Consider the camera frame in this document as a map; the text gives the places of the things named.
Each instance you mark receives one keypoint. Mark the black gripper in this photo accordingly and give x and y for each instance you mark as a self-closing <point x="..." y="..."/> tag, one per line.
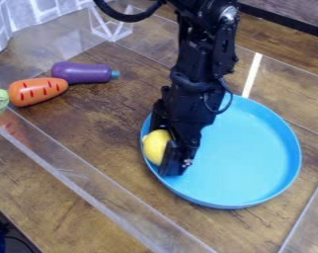
<point x="187" y="108"/>

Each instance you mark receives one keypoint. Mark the yellow toy lemon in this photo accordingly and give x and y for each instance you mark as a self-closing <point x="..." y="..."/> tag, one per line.
<point x="154" y="145"/>

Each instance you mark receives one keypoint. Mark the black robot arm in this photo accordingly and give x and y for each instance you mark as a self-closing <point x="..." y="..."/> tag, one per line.
<point x="207" y="30"/>

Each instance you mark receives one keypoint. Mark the blue round tray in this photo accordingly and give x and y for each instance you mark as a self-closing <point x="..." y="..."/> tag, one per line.
<point x="248" y="162"/>

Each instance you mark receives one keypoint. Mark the purple toy eggplant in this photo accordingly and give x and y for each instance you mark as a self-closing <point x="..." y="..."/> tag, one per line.
<point x="85" y="72"/>

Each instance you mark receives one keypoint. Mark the orange toy carrot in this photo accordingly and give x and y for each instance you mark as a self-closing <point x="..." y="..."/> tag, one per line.
<point x="31" y="91"/>

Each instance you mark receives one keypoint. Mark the clear acrylic stand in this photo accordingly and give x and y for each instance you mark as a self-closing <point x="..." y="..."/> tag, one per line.
<point x="107" y="28"/>

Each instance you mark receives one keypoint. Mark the white patterned curtain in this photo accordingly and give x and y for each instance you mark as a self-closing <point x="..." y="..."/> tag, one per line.
<point x="24" y="13"/>

